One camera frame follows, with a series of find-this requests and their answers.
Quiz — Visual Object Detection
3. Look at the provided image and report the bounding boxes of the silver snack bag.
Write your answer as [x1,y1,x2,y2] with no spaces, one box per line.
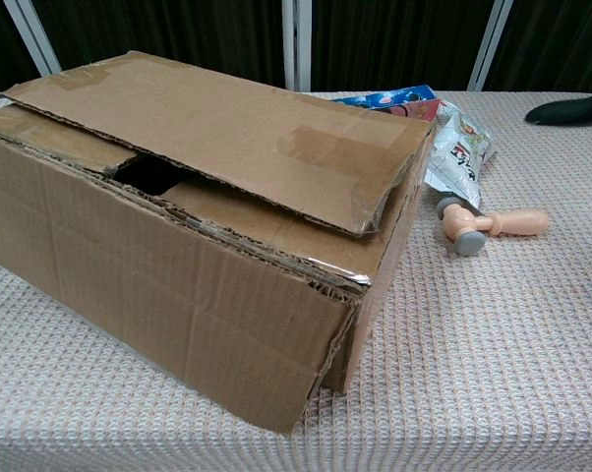
[422,100,498,210]

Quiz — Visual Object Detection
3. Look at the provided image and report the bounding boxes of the blue snack package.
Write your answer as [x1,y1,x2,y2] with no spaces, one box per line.
[332,85,443,122]

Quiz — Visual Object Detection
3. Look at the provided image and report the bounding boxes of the beige waffle tablecloth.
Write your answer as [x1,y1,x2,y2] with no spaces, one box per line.
[0,90,592,472]

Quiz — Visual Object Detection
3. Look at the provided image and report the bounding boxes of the brown cardboard shipping box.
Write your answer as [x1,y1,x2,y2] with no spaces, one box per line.
[0,50,438,437]

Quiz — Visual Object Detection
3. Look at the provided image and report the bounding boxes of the beige toy hammer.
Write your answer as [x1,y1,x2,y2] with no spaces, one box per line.
[436,195,550,258]

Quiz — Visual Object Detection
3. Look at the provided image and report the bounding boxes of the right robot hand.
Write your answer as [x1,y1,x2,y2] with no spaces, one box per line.
[524,90,592,127]

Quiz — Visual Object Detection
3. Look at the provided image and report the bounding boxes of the black folding screen panel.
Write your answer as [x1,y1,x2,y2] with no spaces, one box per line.
[3,0,300,92]
[0,0,64,97]
[466,0,592,94]
[295,0,514,93]

